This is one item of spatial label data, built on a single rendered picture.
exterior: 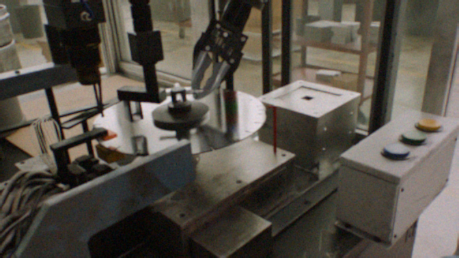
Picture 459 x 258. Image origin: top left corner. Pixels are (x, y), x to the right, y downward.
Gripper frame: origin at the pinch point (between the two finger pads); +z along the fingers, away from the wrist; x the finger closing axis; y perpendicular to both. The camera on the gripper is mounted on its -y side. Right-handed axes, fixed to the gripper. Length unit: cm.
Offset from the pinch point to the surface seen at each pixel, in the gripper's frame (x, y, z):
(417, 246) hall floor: 113, -83, 31
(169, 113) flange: -3.2, 3.3, 5.5
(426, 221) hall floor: 121, -99, 23
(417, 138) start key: 39.0, 6.3, -11.8
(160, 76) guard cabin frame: -17, -82, 15
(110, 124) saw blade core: -12.0, 4.2, 12.2
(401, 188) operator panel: 36.8, 15.2, -3.8
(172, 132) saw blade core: -0.9, 8.7, 6.9
